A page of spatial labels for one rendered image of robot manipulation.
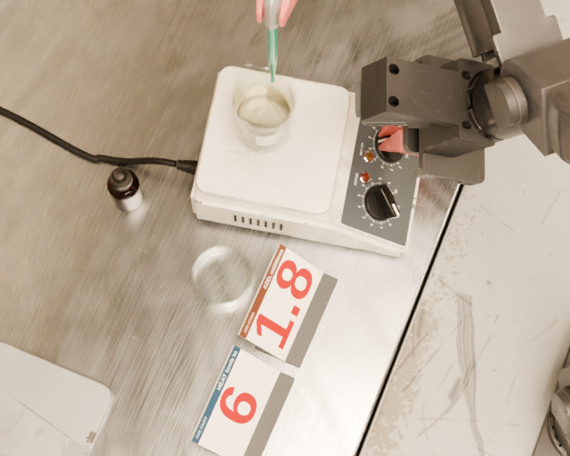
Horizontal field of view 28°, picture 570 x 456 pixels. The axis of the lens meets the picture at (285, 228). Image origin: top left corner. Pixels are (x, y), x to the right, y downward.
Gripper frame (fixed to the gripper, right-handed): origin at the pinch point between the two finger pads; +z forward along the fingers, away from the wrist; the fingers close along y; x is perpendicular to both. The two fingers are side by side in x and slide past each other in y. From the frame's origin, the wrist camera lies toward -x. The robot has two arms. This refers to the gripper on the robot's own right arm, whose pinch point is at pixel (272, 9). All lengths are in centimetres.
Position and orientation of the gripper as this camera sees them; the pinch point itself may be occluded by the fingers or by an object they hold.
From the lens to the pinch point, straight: 78.3
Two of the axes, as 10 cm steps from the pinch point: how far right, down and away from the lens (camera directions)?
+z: -1.9, 9.5, -2.5
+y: 9.8, 1.9, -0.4
